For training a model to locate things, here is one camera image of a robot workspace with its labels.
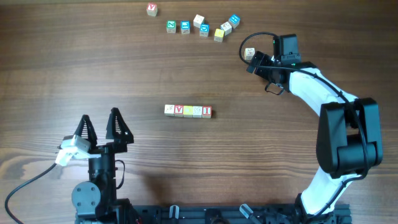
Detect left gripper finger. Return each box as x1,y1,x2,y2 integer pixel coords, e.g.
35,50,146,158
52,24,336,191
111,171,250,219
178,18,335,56
106,108,134,144
74,114,97,146

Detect natural picture block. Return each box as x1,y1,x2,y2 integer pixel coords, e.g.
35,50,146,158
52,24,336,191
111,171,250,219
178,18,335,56
164,105,175,116

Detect red letter V block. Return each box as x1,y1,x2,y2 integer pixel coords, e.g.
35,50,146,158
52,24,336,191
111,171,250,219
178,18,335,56
174,105,183,117

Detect red letter I block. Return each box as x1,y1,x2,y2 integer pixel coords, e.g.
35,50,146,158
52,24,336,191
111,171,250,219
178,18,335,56
202,106,212,118

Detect yellow block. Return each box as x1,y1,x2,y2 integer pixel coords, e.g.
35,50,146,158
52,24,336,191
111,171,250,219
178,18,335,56
183,105,193,118
214,29,224,42

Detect natural block with green side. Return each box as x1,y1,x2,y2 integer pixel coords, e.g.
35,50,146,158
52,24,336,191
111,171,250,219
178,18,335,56
192,106,203,118

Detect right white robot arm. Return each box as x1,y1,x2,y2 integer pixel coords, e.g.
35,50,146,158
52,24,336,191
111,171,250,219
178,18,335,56
239,34,383,223

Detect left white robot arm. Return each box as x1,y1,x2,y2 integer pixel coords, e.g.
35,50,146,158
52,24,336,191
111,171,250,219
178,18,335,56
72,108,139,223

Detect natural block number four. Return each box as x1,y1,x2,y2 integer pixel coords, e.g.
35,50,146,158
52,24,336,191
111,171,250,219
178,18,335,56
244,47,256,60

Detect natural block number two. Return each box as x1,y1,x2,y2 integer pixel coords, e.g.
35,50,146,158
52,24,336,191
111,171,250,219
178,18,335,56
220,22,233,36

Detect blue block far right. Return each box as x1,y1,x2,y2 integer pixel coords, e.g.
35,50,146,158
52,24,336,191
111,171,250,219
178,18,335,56
228,14,241,29

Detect blue letter D block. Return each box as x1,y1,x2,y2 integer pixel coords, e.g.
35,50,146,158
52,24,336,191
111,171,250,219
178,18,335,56
200,24,210,37

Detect natural wooden block top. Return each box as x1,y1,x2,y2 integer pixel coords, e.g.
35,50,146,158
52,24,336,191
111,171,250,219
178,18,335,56
193,14,205,28

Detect blue picture block left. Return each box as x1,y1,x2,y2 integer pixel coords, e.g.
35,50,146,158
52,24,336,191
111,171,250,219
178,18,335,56
180,21,190,34

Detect green letter N block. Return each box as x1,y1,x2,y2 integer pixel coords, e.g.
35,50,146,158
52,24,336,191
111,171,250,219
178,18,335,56
166,20,177,34

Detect red letter Y block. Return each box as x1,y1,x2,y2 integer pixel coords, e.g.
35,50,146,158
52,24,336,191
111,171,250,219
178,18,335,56
146,2,158,17

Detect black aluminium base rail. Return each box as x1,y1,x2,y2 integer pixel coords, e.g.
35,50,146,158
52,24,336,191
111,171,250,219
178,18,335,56
134,203,352,224

